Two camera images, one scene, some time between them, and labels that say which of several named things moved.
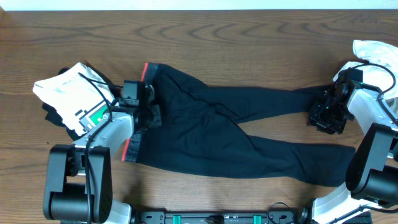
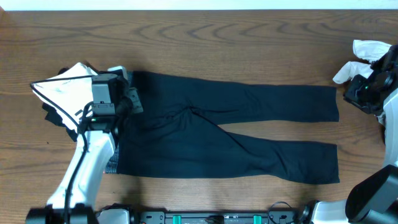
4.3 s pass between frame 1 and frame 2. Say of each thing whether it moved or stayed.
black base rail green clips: stayed
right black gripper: moved
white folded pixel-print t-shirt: stayed
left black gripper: moved
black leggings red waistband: moved
